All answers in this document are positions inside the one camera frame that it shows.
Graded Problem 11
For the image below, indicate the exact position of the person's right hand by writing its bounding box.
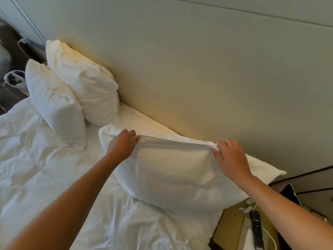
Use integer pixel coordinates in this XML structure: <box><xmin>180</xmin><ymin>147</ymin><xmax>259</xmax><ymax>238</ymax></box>
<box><xmin>212</xmin><ymin>139</ymin><xmax>253</xmax><ymax>183</ymax></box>

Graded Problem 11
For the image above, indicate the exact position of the person's left hand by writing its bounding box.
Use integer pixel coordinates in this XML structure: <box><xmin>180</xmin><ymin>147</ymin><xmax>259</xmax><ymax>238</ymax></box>
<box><xmin>105</xmin><ymin>129</ymin><xmax>140</xmax><ymax>166</ymax></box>

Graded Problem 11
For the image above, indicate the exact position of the white duvet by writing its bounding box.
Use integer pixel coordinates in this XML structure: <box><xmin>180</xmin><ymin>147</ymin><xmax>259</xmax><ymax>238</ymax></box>
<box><xmin>0</xmin><ymin>97</ymin><xmax>225</xmax><ymax>250</ymax></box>

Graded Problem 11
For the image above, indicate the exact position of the white pillow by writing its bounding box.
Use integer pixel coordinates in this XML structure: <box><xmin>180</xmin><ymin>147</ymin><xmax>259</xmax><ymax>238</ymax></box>
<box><xmin>25</xmin><ymin>59</ymin><xmax>87</xmax><ymax>150</ymax></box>
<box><xmin>98</xmin><ymin>124</ymin><xmax>287</xmax><ymax>209</ymax></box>
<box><xmin>45</xmin><ymin>40</ymin><xmax>121</xmax><ymax>127</ymax></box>

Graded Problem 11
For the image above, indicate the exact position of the person's left forearm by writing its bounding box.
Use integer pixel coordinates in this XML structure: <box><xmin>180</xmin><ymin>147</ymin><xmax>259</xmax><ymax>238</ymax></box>
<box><xmin>5</xmin><ymin>156</ymin><xmax>121</xmax><ymax>250</ymax></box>

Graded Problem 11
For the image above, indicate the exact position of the person's right forearm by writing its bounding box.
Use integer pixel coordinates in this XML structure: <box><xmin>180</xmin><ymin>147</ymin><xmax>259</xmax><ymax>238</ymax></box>
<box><xmin>237</xmin><ymin>174</ymin><xmax>333</xmax><ymax>250</ymax></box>

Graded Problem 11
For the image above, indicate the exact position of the black remote control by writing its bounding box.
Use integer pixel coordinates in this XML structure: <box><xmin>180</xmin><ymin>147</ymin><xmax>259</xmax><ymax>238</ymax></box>
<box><xmin>249</xmin><ymin>210</ymin><xmax>265</xmax><ymax>250</ymax></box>

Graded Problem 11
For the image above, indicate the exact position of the white headset device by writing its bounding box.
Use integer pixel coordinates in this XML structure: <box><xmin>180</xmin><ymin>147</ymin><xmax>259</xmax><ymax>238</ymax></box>
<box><xmin>3</xmin><ymin>70</ymin><xmax>28</xmax><ymax>91</ymax></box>

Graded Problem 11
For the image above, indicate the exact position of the white crumpled bedding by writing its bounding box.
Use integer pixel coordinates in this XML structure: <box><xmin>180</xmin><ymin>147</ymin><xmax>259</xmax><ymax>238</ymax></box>
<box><xmin>0</xmin><ymin>43</ymin><xmax>13</xmax><ymax>78</ymax></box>

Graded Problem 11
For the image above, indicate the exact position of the white cable bundle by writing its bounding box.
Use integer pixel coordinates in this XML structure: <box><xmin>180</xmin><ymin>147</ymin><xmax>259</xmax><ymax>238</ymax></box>
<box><xmin>239</xmin><ymin>198</ymin><xmax>257</xmax><ymax>214</ymax></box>

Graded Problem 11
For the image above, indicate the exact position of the white charging cable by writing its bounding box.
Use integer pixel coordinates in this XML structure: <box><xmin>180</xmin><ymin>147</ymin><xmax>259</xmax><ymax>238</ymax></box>
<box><xmin>17</xmin><ymin>37</ymin><xmax>31</xmax><ymax>61</ymax></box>
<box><xmin>261</xmin><ymin>226</ymin><xmax>277</xmax><ymax>250</ymax></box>

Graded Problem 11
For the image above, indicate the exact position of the grey wall panel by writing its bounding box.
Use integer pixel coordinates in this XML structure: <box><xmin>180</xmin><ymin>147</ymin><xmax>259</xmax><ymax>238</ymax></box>
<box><xmin>269</xmin><ymin>166</ymin><xmax>333</xmax><ymax>194</ymax></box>

